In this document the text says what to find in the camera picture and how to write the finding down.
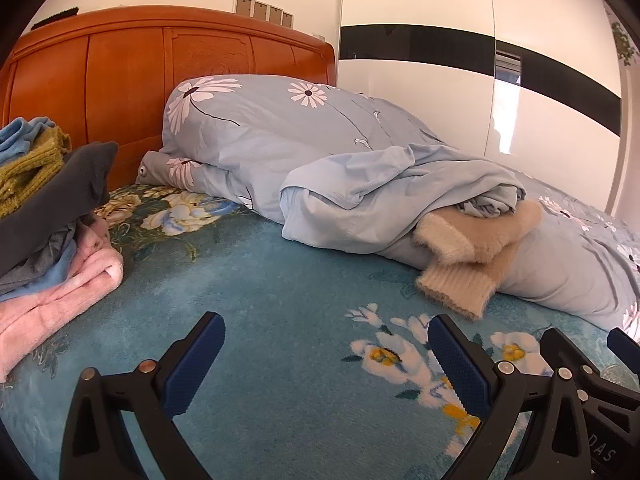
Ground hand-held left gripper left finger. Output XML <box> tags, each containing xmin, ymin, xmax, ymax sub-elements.
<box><xmin>59</xmin><ymin>311</ymin><xmax>227</xmax><ymax>480</ymax></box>

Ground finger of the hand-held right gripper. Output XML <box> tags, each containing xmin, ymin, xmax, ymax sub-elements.
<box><xmin>607</xmin><ymin>329</ymin><xmax>640</xmax><ymax>376</ymax></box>
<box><xmin>541</xmin><ymin>327</ymin><xmax>640</xmax><ymax>413</ymax></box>

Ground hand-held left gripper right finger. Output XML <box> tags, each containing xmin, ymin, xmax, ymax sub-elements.
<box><xmin>426</xmin><ymin>314</ymin><xmax>593</xmax><ymax>480</ymax></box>

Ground light blue shirt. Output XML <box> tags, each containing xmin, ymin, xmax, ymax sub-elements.
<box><xmin>280</xmin><ymin>144</ymin><xmax>527</xmax><ymax>261</ymax></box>

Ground teal floral blanket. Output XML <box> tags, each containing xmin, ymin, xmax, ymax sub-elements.
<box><xmin>0</xmin><ymin>182</ymin><xmax>640</xmax><ymax>480</ymax></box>

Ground beige fuzzy sweater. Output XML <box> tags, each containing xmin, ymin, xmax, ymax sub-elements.
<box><xmin>411</xmin><ymin>200</ymin><xmax>544</xmax><ymax>320</ymax></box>

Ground pink fleece garment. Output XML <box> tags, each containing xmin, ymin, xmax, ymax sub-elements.
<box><xmin>0</xmin><ymin>217</ymin><xmax>125</xmax><ymax>383</ymax></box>

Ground pale blue folded garment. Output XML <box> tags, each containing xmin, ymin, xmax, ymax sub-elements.
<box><xmin>42</xmin><ymin>240</ymin><xmax>78</xmax><ymax>291</ymax></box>

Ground grey floral pillow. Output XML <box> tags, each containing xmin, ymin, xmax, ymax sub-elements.
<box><xmin>136</xmin><ymin>150</ymin><xmax>201</xmax><ymax>191</ymax></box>

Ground dark grey folded garment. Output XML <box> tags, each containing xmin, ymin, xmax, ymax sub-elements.
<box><xmin>0</xmin><ymin>141</ymin><xmax>119</xmax><ymax>276</ymax></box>

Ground blue floral duvet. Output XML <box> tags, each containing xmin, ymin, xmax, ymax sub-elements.
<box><xmin>160</xmin><ymin>75</ymin><xmax>640</xmax><ymax>346</ymax></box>

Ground olive green knit sweater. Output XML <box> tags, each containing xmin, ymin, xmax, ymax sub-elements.
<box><xmin>0</xmin><ymin>122</ymin><xmax>73</xmax><ymax>220</ymax></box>

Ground orange wooden headboard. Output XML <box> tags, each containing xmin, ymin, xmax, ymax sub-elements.
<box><xmin>0</xmin><ymin>6</ymin><xmax>337</xmax><ymax>196</ymax></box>

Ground white wardrobe with black stripe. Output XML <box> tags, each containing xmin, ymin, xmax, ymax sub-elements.
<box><xmin>336</xmin><ymin>0</ymin><xmax>623</xmax><ymax>211</ymax></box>

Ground black item on headboard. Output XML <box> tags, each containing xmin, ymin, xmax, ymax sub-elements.
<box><xmin>31</xmin><ymin>6</ymin><xmax>80</xmax><ymax>31</ymax></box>

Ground green plant wall sticker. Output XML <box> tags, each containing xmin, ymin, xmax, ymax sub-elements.
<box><xmin>607</xmin><ymin>7</ymin><xmax>640</xmax><ymax>66</ymax></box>

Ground wall switch panel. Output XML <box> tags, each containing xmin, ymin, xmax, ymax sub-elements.
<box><xmin>234</xmin><ymin>0</ymin><xmax>293</xmax><ymax>28</ymax></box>

